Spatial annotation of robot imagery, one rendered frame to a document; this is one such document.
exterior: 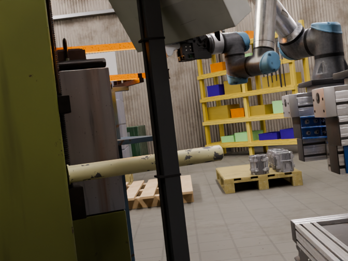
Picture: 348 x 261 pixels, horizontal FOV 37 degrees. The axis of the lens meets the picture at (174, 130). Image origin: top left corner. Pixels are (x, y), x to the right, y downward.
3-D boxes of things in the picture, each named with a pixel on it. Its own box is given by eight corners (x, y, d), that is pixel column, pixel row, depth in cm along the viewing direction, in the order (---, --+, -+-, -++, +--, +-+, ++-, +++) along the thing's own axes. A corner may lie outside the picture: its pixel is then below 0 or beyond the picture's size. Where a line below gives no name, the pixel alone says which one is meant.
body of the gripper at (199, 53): (183, 59, 181) (215, 56, 185) (180, 34, 181) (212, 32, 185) (176, 62, 188) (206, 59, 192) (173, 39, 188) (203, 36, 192)
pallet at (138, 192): (194, 204, 430) (192, 191, 430) (96, 215, 435) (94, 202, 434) (196, 184, 554) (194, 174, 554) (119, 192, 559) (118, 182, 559)
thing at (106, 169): (218, 161, 152) (216, 143, 152) (225, 161, 147) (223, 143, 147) (67, 184, 137) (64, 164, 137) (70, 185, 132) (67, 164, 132)
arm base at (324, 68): (344, 77, 216) (342, 54, 216) (356, 74, 201) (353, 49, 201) (308, 82, 217) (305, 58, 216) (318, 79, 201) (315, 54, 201)
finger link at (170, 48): (158, 56, 178) (182, 54, 182) (156, 39, 178) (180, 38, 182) (155, 58, 181) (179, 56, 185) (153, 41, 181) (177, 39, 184)
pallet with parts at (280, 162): (308, 184, 466) (305, 150, 465) (226, 194, 463) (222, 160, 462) (278, 172, 577) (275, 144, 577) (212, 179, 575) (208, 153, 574)
